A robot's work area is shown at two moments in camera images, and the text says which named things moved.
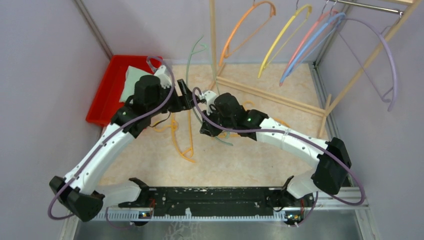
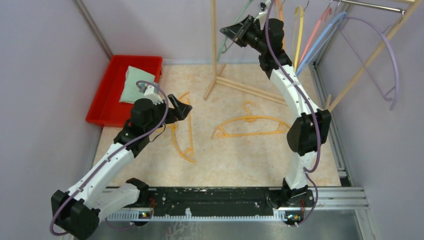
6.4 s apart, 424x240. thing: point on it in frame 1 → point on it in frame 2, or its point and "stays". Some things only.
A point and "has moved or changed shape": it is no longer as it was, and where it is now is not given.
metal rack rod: x=376 y=7 stays
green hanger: x=191 y=53 → x=226 y=37
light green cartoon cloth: x=133 y=75 stays
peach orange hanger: x=223 y=55 → x=281 y=3
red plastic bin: x=106 y=104 stays
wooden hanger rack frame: x=330 y=109 stays
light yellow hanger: x=308 y=7 has moved or changed shape
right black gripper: x=208 y=130 → x=238 y=32
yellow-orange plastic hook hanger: x=174 y=126 stays
